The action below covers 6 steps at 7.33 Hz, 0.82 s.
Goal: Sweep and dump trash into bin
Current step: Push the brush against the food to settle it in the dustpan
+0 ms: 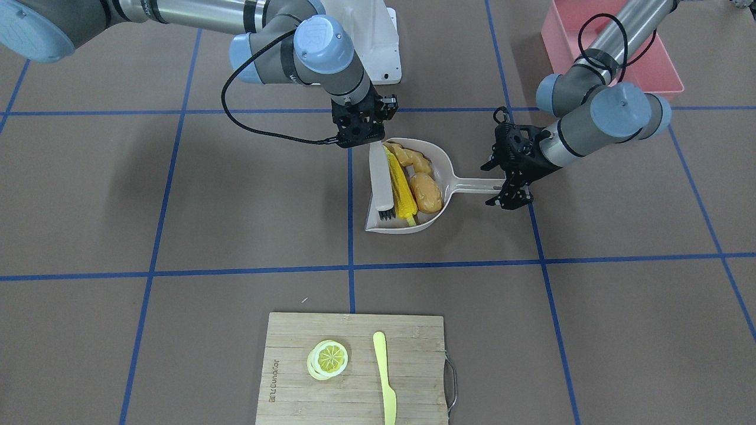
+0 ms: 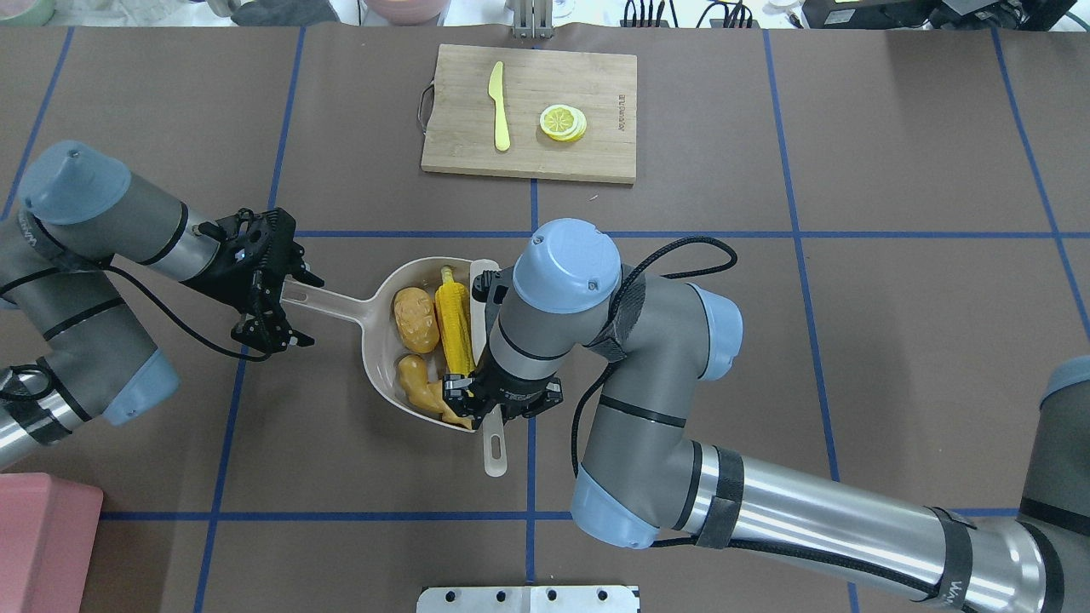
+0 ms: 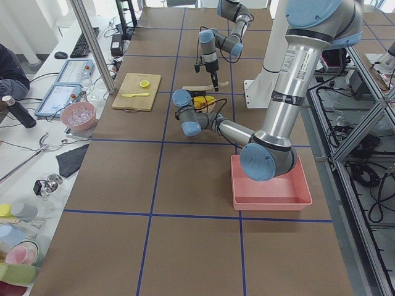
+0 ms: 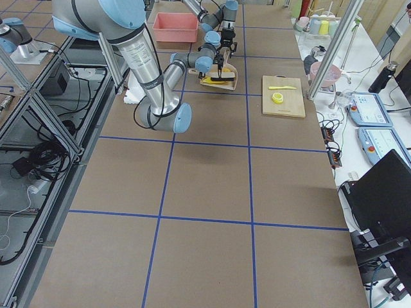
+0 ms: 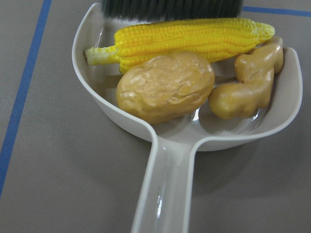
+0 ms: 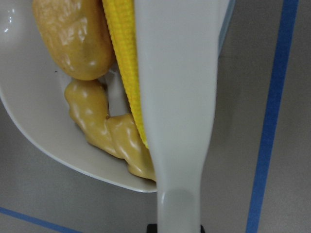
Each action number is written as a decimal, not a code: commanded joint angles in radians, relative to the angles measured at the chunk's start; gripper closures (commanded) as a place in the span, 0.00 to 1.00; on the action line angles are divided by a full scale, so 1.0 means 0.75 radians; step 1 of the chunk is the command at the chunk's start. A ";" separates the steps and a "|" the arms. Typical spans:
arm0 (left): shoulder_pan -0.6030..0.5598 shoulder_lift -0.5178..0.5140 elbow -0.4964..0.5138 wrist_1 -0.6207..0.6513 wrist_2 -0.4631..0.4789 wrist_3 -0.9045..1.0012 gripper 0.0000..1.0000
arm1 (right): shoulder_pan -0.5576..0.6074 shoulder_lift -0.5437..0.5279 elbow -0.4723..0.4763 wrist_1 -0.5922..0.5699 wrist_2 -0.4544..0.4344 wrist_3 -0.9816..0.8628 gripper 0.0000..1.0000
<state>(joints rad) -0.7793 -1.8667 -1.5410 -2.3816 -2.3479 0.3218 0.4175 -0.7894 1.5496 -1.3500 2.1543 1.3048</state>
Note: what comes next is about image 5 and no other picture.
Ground yellow toy corn cob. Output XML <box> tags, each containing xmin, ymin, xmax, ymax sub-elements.
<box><xmin>85</xmin><ymin>18</ymin><xmax>275</xmax><ymax>74</ymax></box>

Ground beige plastic dustpan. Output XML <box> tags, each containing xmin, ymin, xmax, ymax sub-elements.
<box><xmin>72</xmin><ymin>3</ymin><xmax>303</xmax><ymax>233</ymax></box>

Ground brown toy potato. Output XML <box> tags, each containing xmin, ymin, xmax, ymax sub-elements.
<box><xmin>116</xmin><ymin>51</ymin><xmax>215</xmax><ymax>124</ymax></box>

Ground tan toy ginger root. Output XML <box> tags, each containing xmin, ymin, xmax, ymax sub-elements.
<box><xmin>208</xmin><ymin>36</ymin><xmax>284</xmax><ymax>119</ymax></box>

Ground beige brush black bristles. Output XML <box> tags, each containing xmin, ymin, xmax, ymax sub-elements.
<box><xmin>102</xmin><ymin>0</ymin><xmax>243</xmax><ymax>22</ymax></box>

